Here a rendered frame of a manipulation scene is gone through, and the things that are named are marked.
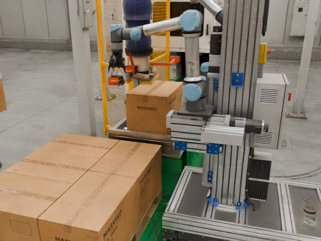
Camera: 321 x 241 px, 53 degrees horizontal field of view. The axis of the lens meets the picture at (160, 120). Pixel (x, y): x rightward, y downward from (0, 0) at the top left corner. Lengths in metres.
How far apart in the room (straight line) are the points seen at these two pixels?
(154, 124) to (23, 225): 1.40
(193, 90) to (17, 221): 1.32
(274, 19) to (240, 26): 9.22
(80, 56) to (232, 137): 2.29
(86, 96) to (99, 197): 1.96
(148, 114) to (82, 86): 1.22
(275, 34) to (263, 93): 9.26
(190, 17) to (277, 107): 0.84
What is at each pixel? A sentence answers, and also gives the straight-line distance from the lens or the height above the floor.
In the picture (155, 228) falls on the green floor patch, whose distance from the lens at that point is 2.74.
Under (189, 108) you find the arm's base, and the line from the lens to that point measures 2.14.
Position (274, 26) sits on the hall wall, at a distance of 11.42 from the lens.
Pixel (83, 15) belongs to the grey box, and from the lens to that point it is 3.68.
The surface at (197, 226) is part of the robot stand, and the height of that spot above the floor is 0.20.
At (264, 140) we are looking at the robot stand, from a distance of 2.33.
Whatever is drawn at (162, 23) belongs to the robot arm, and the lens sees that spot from 2.12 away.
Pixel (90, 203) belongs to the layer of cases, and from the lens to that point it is 2.10.
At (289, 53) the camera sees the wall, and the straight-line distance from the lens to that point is 11.40.
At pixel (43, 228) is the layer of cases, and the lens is 2.09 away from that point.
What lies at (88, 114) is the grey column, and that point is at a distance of 3.95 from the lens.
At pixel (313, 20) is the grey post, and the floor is 1.49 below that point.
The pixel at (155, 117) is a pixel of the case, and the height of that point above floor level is 0.74.
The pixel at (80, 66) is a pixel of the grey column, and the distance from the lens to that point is 3.83.
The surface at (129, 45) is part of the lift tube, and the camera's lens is 2.61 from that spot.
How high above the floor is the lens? 1.71
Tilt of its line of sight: 20 degrees down
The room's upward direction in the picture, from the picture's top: straight up
